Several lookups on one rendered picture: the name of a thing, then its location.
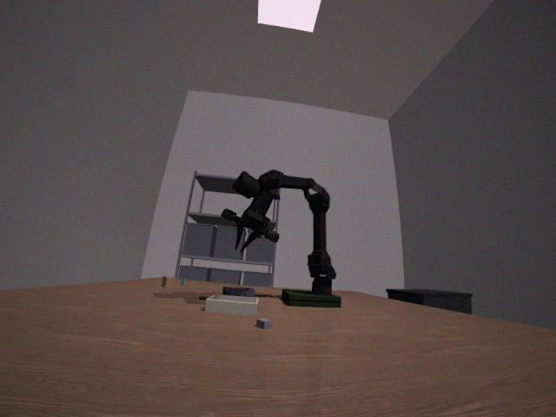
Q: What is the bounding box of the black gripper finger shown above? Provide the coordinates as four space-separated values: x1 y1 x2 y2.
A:
235 225 244 250
240 233 261 252

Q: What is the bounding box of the tan cube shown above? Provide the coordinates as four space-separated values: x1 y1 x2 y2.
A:
162 276 176 288

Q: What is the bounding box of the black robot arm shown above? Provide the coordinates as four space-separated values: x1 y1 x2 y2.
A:
232 169 336 296

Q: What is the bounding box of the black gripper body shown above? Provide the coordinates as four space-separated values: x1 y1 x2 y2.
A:
221 202 280 242

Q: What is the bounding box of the shallow beige tray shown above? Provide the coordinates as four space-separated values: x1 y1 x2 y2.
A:
204 294 259 316

